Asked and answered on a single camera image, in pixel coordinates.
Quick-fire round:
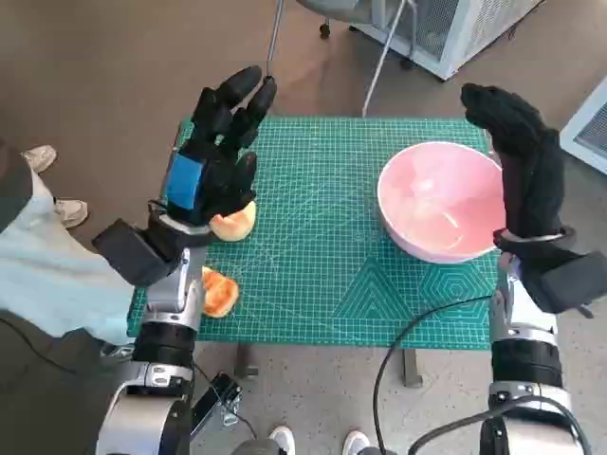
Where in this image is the right robot hand, black glove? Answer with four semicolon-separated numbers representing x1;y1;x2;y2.
460;82;578;252

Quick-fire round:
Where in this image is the left robot hand, blue tape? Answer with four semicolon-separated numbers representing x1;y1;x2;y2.
159;64;279;228

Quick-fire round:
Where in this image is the green cutting mat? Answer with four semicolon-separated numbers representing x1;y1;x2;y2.
128;116;494;350

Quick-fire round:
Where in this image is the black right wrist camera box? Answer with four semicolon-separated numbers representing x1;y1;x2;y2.
516;250;607;315

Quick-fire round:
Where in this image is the long toy bread loaf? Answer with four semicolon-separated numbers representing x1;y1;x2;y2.
201;265;239;319

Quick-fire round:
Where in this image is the round toy bread roll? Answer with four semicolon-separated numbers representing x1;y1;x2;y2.
210;201;258;243

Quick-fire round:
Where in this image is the white vented appliance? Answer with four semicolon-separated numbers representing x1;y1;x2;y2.
559;75;607;174

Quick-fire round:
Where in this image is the black table leg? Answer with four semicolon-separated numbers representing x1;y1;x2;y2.
401;349;423;388
235;343;260;380

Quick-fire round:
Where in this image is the thin black cable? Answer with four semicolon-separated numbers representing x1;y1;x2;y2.
192;359;257;440

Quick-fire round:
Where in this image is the grey chair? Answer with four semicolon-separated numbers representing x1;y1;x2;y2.
264;0;421;118

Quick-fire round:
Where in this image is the thick black cable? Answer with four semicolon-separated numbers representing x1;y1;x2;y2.
373;293;497;455

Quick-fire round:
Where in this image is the black metal stand bar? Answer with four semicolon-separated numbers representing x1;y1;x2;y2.
189;372;243;440

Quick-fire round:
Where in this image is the white mesh cabinet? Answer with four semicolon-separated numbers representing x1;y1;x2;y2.
353;0;546;82

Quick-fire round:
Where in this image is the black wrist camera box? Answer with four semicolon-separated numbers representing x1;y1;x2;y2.
91;218;184;287
516;250;607;315

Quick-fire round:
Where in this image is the person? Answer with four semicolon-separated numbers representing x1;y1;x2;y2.
0;136;138;455
234;425;395;455

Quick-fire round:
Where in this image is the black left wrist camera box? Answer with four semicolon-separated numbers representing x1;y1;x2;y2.
91;218;184;287

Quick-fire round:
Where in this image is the pink bowl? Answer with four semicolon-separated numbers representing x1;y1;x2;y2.
377;141;507;264

